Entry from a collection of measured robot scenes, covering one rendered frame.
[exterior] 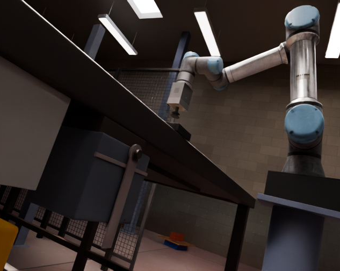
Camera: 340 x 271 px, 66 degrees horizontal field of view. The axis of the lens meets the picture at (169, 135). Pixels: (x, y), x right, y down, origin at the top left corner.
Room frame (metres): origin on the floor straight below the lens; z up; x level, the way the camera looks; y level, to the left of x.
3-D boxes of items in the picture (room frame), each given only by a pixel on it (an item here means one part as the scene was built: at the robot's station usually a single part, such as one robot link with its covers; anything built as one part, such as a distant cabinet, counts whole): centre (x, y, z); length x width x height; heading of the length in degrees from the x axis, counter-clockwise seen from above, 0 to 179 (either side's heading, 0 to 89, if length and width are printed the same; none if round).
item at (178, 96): (1.13, 0.01, 1.23); 0.10 x 0.09 x 0.16; 55
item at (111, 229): (0.43, 0.09, 0.77); 0.14 x 0.11 x 0.18; 150
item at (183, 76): (1.12, 0.00, 1.30); 0.08 x 0.08 x 0.05
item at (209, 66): (1.08, -0.09, 1.38); 0.11 x 0.11 x 0.08; 59
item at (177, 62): (5.25, 0.25, 2.20); 0.34 x 0.34 x 4.40; 64
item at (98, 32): (2.68, 1.10, 1.20); 0.17 x 0.17 x 2.40; 60
